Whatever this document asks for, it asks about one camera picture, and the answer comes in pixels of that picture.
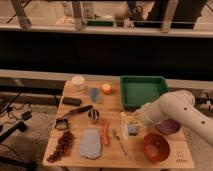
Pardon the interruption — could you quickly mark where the yellow banana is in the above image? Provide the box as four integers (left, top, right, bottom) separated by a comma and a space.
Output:
120, 112, 129, 140

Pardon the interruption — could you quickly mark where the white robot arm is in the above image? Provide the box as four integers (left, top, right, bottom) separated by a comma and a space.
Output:
125, 90, 213, 147

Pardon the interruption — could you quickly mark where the purple bowl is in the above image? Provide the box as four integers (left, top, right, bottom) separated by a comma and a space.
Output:
155, 119, 181, 135

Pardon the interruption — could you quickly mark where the red bowl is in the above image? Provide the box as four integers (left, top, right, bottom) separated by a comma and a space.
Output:
142, 133, 170, 162

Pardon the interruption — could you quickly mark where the blue sponge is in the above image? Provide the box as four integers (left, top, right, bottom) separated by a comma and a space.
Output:
128, 124, 137, 136

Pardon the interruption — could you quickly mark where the metal fork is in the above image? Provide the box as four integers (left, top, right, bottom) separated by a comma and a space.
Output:
112, 129, 131, 160

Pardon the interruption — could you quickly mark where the orange carrot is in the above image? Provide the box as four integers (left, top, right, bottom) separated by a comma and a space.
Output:
102, 121, 110, 146

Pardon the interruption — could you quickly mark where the green plastic tray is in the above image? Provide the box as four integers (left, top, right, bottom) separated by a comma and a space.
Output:
120, 76, 168, 111

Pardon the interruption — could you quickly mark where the small metal cup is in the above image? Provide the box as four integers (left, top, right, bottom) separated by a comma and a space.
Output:
88, 109, 99, 124

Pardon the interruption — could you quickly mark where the orange apple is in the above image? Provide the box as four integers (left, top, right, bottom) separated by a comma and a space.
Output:
101, 83, 112, 94

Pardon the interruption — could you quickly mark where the white lidded cup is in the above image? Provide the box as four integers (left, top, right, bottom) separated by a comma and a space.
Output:
71, 75, 85, 91

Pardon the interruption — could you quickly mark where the black rectangular block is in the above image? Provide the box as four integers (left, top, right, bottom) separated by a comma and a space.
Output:
62, 97, 82, 106

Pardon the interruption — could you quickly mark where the bunch of dark grapes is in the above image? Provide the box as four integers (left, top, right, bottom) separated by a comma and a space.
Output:
47, 131, 73, 163

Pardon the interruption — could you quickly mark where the black handled knife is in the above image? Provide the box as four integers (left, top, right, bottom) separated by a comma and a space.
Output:
62, 105, 93, 118

